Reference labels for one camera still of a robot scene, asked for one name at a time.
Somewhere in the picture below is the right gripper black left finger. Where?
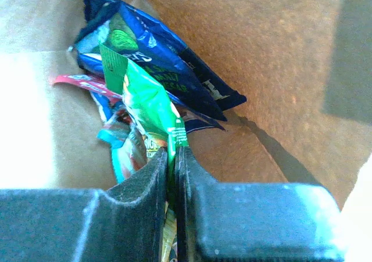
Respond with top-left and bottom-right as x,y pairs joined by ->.
1,148 -> 167,261

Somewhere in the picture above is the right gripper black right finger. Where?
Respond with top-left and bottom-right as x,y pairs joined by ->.
175,147 -> 346,261

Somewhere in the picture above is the yellow green fruit snack bag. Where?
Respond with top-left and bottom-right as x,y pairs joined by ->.
99,43 -> 188,261

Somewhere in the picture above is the dark blue chips bag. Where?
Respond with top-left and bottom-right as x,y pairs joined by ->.
74,0 -> 246,121

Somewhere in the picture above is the brown paper bag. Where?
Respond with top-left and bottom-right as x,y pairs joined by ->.
1,0 -> 371,210

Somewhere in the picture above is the teal snack packet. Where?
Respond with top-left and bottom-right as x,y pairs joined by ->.
97,109 -> 148,183

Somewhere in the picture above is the blue candy packet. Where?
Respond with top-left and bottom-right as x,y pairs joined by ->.
90,91 -> 123,123

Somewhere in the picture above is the red snack packet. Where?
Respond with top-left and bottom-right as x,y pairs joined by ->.
50,74 -> 122,102

